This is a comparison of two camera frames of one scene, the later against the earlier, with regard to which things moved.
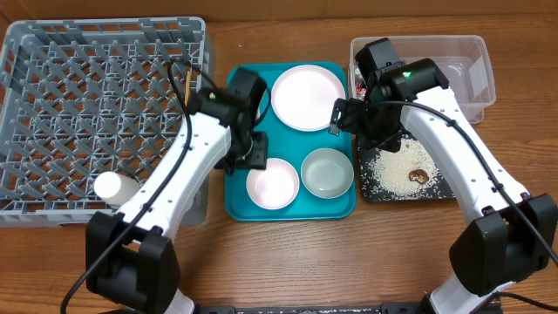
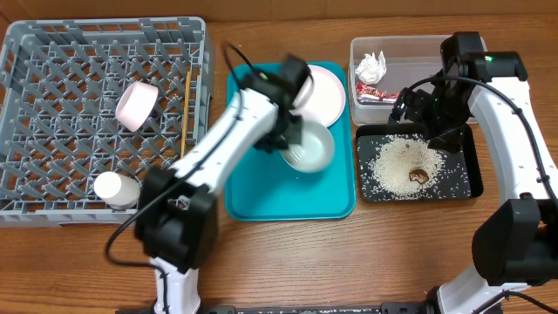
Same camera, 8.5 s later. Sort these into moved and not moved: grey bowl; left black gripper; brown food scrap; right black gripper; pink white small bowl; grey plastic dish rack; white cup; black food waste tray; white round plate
Moved: grey bowl; left black gripper; pink white small bowl; right black gripper
Not moved: brown food scrap; white round plate; grey plastic dish rack; white cup; black food waste tray
